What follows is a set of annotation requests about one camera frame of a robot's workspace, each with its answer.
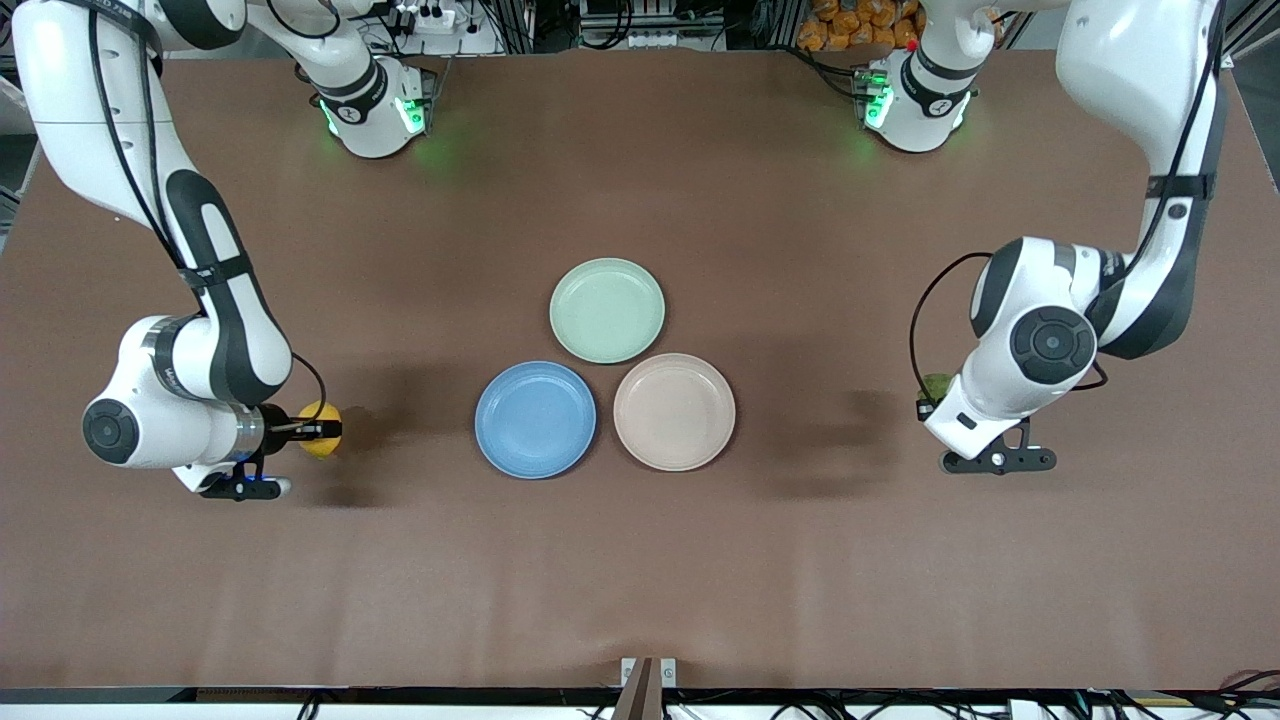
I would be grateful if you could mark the white power strip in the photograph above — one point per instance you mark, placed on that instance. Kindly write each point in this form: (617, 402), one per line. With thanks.
(430, 18)

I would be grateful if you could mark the metal table edge bracket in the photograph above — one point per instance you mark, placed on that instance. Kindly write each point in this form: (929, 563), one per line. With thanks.
(645, 690)

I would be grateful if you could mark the pale green plate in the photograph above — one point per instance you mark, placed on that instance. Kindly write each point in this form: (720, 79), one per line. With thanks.
(607, 311)

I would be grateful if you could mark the beige plate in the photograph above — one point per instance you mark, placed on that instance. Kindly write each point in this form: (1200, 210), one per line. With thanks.
(674, 412)

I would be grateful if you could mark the orange snack bag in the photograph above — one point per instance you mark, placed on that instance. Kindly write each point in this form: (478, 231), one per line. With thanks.
(850, 25)

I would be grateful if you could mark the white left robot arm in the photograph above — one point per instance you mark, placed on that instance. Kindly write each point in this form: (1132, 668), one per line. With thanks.
(1130, 60)

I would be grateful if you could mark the green lettuce leaf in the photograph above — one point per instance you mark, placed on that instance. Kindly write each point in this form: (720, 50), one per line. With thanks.
(938, 386)

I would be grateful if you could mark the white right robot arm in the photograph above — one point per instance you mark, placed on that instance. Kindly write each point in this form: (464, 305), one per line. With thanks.
(70, 120)

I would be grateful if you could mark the aluminium frame profile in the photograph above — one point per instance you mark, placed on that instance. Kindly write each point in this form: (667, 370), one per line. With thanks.
(1255, 35)

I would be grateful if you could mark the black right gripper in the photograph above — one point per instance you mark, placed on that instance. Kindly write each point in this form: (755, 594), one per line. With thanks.
(277, 430)

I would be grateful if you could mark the blue plate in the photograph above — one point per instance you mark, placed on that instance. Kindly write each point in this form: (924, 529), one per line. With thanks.
(535, 420)

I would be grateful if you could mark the yellow lemon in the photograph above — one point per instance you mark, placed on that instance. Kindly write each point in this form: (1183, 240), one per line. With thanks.
(322, 410)

